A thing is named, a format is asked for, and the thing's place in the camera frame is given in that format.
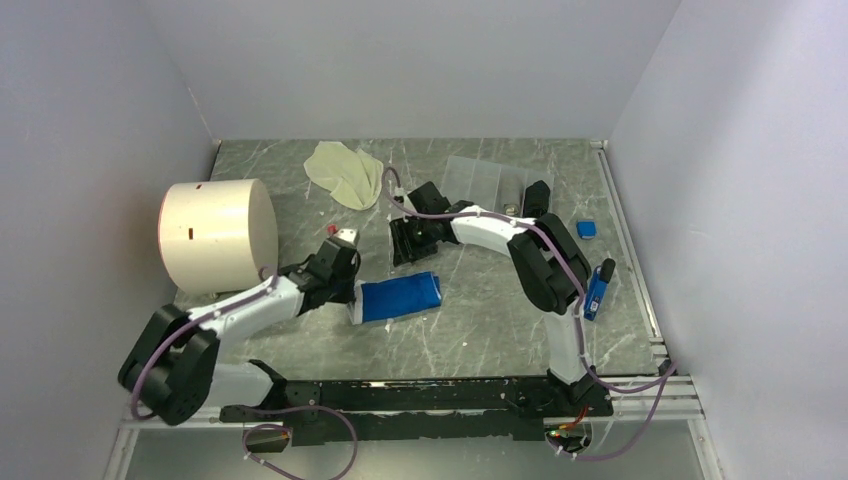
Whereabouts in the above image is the cream yellow underwear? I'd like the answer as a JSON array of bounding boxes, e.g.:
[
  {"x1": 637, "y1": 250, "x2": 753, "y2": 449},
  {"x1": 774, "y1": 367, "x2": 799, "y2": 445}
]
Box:
[{"x1": 303, "y1": 141, "x2": 384, "y2": 211}]

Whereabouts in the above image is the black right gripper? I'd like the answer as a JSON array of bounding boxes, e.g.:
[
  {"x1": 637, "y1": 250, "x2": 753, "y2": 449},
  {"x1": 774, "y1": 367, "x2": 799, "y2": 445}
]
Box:
[{"x1": 390, "y1": 214, "x2": 438, "y2": 267}]

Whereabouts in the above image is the blue black handheld device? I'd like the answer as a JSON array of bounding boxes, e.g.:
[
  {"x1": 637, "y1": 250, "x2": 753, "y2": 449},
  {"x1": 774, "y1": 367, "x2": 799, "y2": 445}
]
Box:
[{"x1": 583, "y1": 258, "x2": 616, "y2": 321}]

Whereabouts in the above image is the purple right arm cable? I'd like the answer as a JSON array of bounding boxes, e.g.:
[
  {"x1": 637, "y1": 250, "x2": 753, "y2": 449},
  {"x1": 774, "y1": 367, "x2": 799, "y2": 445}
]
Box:
[{"x1": 380, "y1": 165, "x2": 678, "y2": 463}]

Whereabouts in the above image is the black striped rolled underwear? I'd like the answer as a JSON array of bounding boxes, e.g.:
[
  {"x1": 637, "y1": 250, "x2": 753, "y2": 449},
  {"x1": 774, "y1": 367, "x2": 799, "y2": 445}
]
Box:
[{"x1": 522, "y1": 180, "x2": 551, "y2": 218}]

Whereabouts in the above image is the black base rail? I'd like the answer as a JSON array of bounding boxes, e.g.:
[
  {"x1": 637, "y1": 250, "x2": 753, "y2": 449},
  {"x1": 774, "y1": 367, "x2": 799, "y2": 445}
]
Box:
[{"x1": 219, "y1": 362, "x2": 614, "y2": 446}]

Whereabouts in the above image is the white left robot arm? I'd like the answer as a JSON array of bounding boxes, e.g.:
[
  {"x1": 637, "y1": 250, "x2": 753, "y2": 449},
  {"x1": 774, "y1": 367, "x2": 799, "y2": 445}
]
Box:
[{"x1": 118, "y1": 229, "x2": 361, "y2": 426}]

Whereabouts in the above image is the cream cylindrical container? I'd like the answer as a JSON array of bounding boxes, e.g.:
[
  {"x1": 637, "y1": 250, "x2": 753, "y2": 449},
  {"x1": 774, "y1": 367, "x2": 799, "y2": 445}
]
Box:
[{"x1": 157, "y1": 179, "x2": 279, "y2": 295}]

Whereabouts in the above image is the small blue block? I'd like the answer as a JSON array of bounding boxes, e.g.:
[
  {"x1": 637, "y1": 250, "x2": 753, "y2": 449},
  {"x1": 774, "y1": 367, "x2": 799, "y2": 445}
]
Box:
[{"x1": 575, "y1": 220, "x2": 597, "y2": 239}]

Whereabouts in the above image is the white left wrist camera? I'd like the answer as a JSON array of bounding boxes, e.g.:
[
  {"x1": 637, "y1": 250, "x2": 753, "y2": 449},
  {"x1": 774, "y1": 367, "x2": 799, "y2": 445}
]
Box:
[{"x1": 327, "y1": 225, "x2": 360, "y2": 249}]

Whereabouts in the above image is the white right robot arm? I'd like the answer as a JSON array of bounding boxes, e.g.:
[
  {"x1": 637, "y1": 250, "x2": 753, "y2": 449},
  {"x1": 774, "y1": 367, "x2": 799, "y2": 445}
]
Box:
[{"x1": 388, "y1": 182, "x2": 612, "y2": 416}]

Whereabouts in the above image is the clear plastic divided tray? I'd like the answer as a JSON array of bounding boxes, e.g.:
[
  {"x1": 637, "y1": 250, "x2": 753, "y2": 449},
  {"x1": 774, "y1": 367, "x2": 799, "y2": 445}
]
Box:
[{"x1": 439, "y1": 156, "x2": 555, "y2": 215}]

